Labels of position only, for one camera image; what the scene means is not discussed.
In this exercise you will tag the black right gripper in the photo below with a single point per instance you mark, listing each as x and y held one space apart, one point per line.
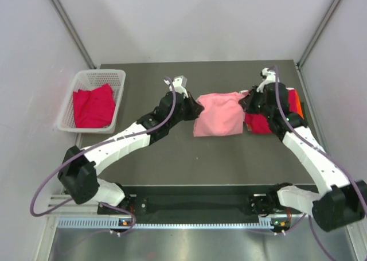
246 102

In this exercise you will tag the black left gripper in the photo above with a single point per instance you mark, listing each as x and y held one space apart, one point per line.
195 109

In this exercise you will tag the light pink t shirt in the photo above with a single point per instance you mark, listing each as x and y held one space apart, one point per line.
222 115

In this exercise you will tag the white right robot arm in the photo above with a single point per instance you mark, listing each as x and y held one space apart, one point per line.
338 202

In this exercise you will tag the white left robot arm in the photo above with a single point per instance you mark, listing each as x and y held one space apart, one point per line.
82 167

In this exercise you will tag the folded crimson t shirt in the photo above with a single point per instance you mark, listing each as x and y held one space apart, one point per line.
257 124

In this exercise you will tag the folded orange t shirt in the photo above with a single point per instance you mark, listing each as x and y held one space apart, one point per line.
298 104

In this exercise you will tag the crimson t shirt in basket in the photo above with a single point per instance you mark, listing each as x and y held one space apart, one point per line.
95 108

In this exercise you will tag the white perforated plastic basket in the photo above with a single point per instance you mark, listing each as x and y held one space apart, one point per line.
89 80

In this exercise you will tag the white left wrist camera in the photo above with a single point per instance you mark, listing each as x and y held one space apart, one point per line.
178 84

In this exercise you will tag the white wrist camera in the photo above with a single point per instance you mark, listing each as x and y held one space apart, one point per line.
178 84
268 75

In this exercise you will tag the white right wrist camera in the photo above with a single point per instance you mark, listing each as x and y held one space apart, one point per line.
268 75

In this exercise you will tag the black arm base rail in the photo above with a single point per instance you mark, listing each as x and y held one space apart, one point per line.
197 204

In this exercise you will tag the grey slotted cable duct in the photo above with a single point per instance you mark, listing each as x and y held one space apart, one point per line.
120 223

